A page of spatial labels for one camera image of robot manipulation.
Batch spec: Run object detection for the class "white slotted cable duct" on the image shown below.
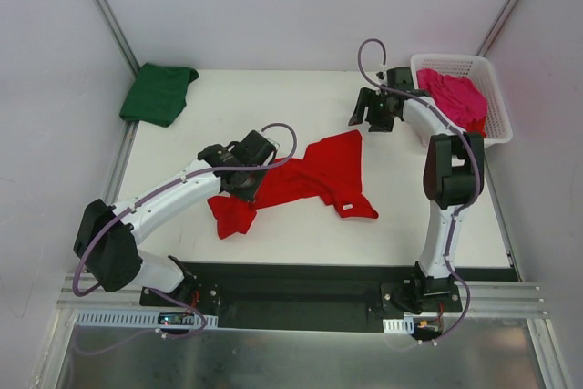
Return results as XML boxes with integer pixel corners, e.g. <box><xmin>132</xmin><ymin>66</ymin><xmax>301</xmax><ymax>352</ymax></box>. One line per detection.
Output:
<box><xmin>383</xmin><ymin>317</ymin><xmax>414</xmax><ymax>335</ymax></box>
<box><xmin>77</xmin><ymin>310</ymin><xmax>218</xmax><ymax>330</ymax></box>

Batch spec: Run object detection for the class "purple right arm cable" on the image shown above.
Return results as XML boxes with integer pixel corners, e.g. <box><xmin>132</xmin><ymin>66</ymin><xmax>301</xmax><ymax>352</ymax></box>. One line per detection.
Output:
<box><xmin>357</xmin><ymin>37</ymin><xmax>479</xmax><ymax>353</ymax></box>

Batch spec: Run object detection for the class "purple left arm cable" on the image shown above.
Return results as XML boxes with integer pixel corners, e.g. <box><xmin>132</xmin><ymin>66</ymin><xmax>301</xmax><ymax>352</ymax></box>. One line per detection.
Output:
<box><xmin>70</xmin><ymin>122</ymin><xmax>300</xmax><ymax>356</ymax></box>

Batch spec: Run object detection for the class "red t shirt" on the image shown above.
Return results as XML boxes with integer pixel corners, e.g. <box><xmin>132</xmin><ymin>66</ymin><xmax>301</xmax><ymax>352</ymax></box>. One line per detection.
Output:
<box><xmin>208</xmin><ymin>130</ymin><xmax>379</xmax><ymax>240</ymax></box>

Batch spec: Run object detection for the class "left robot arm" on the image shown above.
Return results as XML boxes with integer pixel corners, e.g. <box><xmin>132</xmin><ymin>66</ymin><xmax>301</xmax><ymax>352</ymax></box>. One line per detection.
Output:
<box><xmin>74</xmin><ymin>130</ymin><xmax>277</xmax><ymax>306</ymax></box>

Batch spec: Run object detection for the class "right white slotted cable duct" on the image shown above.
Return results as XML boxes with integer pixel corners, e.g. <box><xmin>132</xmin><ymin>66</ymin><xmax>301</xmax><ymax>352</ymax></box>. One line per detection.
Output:
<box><xmin>383</xmin><ymin>317</ymin><xmax>414</xmax><ymax>335</ymax></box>

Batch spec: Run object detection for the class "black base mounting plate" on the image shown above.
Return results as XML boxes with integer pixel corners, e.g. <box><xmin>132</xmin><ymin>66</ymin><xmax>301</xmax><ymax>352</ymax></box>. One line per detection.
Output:
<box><xmin>138</xmin><ymin>261</ymin><xmax>464</xmax><ymax>333</ymax></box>

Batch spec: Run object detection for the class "aluminium frame rail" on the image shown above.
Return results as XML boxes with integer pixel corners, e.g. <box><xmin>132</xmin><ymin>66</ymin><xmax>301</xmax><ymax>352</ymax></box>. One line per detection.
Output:
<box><xmin>56</xmin><ymin>276</ymin><xmax>550</xmax><ymax>319</ymax></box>

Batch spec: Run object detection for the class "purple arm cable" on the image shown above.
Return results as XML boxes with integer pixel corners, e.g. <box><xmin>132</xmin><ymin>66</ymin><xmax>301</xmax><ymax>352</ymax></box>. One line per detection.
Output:
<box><xmin>70</xmin><ymin>122</ymin><xmax>300</xmax><ymax>356</ymax></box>
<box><xmin>357</xmin><ymin>37</ymin><xmax>479</xmax><ymax>353</ymax></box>

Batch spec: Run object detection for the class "left white slotted cable duct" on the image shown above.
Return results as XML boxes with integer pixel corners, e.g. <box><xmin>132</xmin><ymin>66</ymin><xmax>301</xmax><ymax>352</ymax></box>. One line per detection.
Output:
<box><xmin>77</xmin><ymin>310</ymin><xmax>218</xmax><ymax>330</ymax></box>

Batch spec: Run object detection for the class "pink t shirt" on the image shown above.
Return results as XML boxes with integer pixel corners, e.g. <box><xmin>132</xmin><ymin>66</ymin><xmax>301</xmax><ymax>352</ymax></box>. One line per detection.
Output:
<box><xmin>417</xmin><ymin>68</ymin><xmax>488</xmax><ymax>138</ymax></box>

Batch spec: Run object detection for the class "white plastic laundry basket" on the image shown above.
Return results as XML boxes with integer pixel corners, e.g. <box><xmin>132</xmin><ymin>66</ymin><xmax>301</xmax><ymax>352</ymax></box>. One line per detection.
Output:
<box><xmin>410</xmin><ymin>53</ymin><xmax>513</xmax><ymax>148</ymax></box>

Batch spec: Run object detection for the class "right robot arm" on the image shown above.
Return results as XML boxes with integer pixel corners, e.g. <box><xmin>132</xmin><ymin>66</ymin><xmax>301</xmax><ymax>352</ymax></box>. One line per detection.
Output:
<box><xmin>348</xmin><ymin>67</ymin><xmax>484</xmax><ymax>314</ymax></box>

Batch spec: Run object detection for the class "folded green t shirt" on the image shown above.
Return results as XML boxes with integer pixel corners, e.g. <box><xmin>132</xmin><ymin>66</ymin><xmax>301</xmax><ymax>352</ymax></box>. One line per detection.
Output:
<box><xmin>119</xmin><ymin>63</ymin><xmax>199</xmax><ymax>128</ymax></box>

